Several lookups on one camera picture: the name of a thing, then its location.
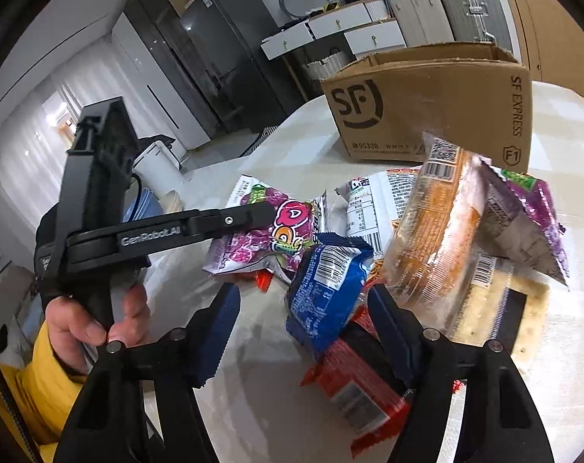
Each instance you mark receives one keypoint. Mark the orange bread packet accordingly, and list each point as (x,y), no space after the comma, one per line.
(431,251)

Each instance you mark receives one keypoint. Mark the woven laundry basket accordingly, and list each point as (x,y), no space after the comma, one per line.
(328,65)

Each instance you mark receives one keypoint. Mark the white round basin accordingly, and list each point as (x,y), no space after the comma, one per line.
(173,201)

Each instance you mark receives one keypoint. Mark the white drawer cabinet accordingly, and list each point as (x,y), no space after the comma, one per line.
(349,29)

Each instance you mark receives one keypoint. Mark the black glossy cabinet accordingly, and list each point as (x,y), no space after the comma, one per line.
(161,58)

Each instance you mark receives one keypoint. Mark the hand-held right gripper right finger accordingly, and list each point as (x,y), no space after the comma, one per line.
(393,335)

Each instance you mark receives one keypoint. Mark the purple grape snack packet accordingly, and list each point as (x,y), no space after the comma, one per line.
(533,212)
(253,251)

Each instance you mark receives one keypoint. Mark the black and white patterned rug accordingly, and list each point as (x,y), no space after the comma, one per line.
(259,141)

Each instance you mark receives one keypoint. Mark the small red snack packet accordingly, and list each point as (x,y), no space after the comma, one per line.
(263,280)

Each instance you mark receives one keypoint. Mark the person's left hand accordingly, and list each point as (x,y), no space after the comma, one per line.
(130,313)

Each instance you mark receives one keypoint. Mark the wooden door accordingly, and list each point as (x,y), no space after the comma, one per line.
(552,19)

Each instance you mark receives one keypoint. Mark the brown cardboard box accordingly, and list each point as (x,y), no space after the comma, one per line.
(441,101)

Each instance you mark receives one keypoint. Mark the grey refrigerator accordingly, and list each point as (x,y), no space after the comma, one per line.
(224,43)

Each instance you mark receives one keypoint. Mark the beige suitcase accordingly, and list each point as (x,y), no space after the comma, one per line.
(417,14)

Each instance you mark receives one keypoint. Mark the white noodle packet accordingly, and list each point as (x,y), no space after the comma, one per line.
(369,202)

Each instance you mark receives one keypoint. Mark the white curtain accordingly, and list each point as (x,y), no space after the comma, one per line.
(17,164)

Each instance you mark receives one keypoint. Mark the person's left forearm yellow sleeve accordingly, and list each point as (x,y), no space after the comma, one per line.
(36,395)

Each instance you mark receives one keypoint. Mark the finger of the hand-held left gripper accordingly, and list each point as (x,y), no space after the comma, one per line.
(234,221)

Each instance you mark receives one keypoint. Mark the blue plastic basin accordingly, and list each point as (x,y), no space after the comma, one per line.
(147,205)

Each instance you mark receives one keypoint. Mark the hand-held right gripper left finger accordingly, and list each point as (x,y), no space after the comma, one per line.
(219,333)

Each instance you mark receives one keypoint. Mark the red and black snack packet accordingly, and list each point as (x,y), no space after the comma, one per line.
(354,386)

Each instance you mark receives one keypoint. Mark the white trash bin black lid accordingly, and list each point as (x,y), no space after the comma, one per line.
(161,156)

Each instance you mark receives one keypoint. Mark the blue snack packet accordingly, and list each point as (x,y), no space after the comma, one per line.
(320,294)

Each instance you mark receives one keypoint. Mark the clear cracker packet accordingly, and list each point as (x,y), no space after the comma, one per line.
(528,318)

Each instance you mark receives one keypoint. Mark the beige checked tablecloth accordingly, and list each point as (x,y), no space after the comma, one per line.
(296,154)

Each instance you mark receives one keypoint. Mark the silver suitcase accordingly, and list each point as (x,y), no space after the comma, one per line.
(475,14)

